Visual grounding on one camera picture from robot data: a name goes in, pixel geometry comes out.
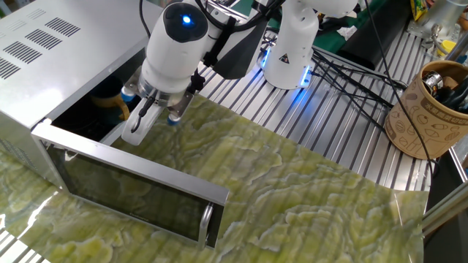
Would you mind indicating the silver microwave oven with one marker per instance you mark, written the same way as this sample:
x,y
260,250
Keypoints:
x,y
73,55

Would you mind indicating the green marble pattern mat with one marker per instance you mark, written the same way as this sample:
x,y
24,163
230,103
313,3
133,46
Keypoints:
x,y
292,219

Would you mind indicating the black glass microwave door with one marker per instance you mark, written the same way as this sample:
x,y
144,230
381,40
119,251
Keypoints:
x,y
128,186

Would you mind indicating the white paper scrap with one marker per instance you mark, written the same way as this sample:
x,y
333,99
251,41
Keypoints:
x,y
347,33

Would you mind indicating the black rectangular case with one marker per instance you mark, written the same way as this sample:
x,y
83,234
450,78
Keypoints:
x,y
373,33

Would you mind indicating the small yellow object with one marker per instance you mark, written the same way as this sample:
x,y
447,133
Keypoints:
x,y
447,47

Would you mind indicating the silver tape roll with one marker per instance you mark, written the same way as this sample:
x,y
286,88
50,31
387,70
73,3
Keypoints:
x,y
433,82

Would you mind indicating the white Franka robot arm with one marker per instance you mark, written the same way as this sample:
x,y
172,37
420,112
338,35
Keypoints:
x,y
292,44

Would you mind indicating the aluminium frame bar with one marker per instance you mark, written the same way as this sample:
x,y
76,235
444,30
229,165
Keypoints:
x,y
446,208

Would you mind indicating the brown cardboard bucket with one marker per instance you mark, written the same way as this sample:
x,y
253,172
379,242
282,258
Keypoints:
x,y
420,128

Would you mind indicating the yellow snack packet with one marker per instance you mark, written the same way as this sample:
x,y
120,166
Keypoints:
x,y
418,9

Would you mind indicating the grey metal stand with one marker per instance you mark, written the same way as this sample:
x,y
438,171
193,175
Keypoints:
x,y
446,12

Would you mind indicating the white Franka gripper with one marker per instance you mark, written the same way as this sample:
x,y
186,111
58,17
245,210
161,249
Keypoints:
x,y
142,126

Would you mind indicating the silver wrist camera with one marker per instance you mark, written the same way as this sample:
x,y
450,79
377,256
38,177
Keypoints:
x,y
181,106

